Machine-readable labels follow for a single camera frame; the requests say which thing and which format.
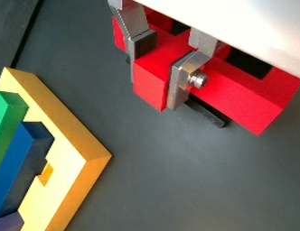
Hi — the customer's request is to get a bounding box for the red E-shaped block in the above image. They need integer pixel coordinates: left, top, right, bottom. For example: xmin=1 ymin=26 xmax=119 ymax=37
xmin=109 ymin=0 xmax=300 ymax=134

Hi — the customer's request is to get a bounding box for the blue long block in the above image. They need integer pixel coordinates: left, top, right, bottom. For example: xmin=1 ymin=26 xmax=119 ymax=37
xmin=0 ymin=122 xmax=55 ymax=217

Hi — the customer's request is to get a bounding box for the black angled holder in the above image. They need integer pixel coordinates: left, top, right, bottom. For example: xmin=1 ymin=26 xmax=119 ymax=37
xmin=132 ymin=14 xmax=280 ymax=134

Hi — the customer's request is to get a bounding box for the yellow wooden base board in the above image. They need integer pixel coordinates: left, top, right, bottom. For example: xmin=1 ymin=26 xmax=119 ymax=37
xmin=0 ymin=68 xmax=111 ymax=231

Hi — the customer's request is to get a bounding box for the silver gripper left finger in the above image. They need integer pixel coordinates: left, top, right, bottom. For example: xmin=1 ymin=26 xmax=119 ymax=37
xmin=105 ymin=0 xmax=157 ymax=84

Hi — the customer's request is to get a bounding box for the green long block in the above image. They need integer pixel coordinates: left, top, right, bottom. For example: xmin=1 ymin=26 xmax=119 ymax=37
xmin=0 ymin=91 xmax=28 ymax=162

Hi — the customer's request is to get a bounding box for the purple cross-shaped block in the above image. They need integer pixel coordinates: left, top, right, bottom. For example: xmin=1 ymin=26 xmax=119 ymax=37
xmin=0 ymin=212 xmax=24 ymax=231

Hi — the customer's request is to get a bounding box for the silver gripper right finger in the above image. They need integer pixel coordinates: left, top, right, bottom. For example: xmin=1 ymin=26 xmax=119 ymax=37
xmin=167 ymin=28 xmax=218 ymax=110

